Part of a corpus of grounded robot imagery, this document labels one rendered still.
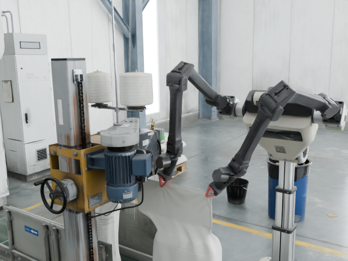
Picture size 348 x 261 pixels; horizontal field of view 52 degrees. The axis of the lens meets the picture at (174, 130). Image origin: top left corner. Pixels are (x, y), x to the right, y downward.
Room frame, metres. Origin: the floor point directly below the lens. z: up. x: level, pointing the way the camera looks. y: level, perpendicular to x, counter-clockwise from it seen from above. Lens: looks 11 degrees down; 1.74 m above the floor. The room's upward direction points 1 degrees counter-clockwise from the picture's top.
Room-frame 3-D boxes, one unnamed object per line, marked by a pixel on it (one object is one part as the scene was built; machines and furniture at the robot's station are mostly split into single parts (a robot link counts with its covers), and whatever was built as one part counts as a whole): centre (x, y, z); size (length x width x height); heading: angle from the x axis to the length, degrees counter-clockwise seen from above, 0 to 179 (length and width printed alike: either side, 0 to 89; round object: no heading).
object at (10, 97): (5.26, 2.42, 1.34); 0.24 x 0.04 x 0.32; 56
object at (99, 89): (1.93, 0.40, 1.61); 0.15 x 0.14 x 0.17; 56
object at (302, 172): (3.80, -1.25, 0.32); 0.51 x 0.48 x 0.65; 146
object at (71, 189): (1.65, 0.53, 1.14); 0.11 x 0.06 x 0.11; 56
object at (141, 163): (1.64, 0.15, 1.25); 0.10 x 0.08 x 0.12; 171
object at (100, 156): (1.67, 0.35, 1.27); 0.12 x 0.09 x 0.09; 146
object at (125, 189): (1.66, 0.26, 1.21); 0.15 x 0.15 x 0.25
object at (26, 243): (2.15, 0.80, 0.54); 1.05 x 0.02 x 0.41; 56
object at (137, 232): (2.59, 0.50, 0.54); 1.05 x 0.02 x 0.41; 56
